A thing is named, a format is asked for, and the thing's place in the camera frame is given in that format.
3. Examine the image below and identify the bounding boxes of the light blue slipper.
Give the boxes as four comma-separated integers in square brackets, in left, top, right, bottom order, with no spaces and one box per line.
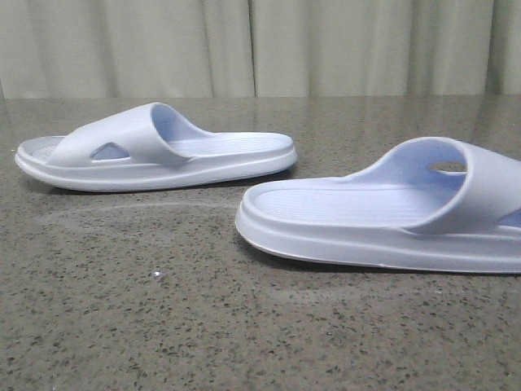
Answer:
[236,137,520,274]
[15,103,297,192]

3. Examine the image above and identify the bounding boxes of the pale pleated curtain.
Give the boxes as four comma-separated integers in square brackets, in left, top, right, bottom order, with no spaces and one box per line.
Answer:
[1,1,520,99]

